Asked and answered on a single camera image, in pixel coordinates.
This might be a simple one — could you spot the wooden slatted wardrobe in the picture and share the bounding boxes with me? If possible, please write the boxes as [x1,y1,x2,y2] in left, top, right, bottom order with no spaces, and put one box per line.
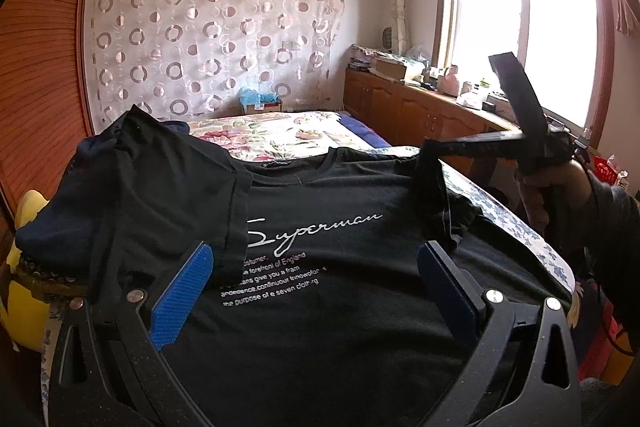
[0,0,122,228]

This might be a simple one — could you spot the wooden framed window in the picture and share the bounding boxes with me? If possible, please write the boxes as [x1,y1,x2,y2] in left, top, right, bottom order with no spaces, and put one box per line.
[432,0,617,134]

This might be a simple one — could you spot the small cardboard box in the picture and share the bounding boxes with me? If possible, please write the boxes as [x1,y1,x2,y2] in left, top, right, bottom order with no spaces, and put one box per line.
[242,99,284,116]

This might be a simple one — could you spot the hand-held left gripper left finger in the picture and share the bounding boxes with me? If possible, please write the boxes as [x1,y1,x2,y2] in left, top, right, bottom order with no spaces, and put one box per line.
[42,241,216,427]

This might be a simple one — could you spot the person's right hand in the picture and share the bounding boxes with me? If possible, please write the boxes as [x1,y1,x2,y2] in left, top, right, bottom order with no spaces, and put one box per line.
[515,159,591,233]

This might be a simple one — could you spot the pink container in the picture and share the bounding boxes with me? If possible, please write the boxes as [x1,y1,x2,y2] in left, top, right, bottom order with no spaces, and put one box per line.
[439,64,462,98]

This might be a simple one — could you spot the blue plastic bag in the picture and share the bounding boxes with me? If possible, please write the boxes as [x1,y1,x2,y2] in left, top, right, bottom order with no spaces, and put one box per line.
[237,87,281,108]

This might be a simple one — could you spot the floral bed blanket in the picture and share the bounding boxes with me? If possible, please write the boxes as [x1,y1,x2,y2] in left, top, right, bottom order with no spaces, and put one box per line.
[185,111,583,308]

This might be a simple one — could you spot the stack of papers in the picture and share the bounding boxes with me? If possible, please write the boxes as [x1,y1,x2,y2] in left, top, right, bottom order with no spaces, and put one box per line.
[347,46,382,70]

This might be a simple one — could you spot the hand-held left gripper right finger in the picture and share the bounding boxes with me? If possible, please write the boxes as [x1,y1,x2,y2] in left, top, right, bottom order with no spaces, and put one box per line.
[417,241,583,427]

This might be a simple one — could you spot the navy blue garment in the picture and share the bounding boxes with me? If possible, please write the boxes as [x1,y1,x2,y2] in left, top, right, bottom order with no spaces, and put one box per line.
[15,119,191,268]

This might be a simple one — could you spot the yellow plush toy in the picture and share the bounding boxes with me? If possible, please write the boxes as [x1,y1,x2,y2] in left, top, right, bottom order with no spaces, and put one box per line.
[0,189,68,353]

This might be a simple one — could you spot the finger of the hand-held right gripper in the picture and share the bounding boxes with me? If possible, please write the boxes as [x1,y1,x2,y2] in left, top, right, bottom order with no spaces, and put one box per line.
[424,132,526,165]

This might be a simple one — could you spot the ring patterned wall curtain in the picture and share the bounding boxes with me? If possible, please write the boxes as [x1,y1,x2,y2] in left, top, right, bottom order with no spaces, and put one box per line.
[85,0,349,135]

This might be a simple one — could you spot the flat cardboard box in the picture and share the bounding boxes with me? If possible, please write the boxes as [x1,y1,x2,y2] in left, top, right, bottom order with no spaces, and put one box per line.
[372,57,412,80]

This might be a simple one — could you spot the dark blue quilt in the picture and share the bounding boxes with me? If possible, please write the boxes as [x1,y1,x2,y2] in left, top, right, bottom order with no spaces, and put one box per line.
[339,114,392,148]

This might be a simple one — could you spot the red basket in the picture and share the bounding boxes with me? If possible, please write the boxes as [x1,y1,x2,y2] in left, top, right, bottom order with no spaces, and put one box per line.
[592,156,622,186]

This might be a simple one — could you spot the long wooden cabinet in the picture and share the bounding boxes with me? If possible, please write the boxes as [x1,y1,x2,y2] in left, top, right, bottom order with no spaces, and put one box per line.
[344,67,517,188]

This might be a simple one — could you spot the person's right forearm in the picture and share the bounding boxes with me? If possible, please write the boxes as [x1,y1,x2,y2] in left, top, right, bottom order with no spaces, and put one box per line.
[575,169,640,293]

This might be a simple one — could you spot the pink side curtain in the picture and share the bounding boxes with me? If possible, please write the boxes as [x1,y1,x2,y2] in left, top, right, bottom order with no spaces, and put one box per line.
[604,0,640,38]

